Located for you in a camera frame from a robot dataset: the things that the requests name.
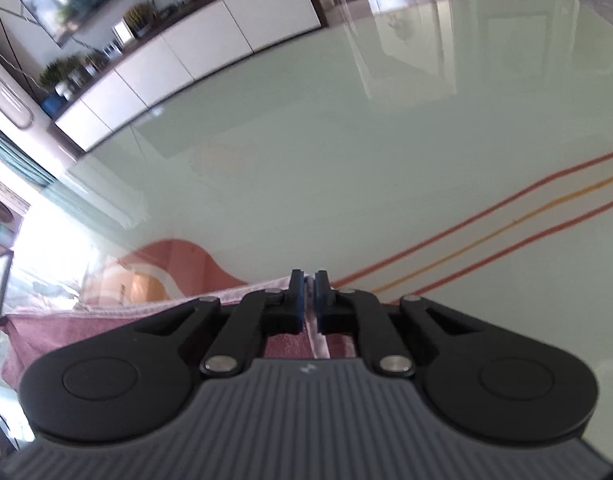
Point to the pink towel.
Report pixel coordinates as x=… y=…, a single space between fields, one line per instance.
x=61 y=327

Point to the white sideboard with dark top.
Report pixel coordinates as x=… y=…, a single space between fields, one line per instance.
x=196 y=35

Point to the blue bin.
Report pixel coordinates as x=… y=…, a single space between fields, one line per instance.
x=50 y=106

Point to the potted plant in white pot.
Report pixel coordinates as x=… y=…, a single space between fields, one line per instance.
x=61 y=75

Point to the white photo frame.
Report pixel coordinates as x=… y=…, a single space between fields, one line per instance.
x=122 y=32

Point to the teal curtain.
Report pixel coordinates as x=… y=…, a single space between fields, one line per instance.
x=16 y=160

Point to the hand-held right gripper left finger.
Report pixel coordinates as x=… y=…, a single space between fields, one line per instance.
x=299 y=306

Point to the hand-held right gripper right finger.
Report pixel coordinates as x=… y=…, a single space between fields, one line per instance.
x=319 y=306

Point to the white tower air conditioner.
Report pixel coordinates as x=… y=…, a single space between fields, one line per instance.
x=6 y=90

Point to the grass plant in pot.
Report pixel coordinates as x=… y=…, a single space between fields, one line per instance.
x=139 y=19

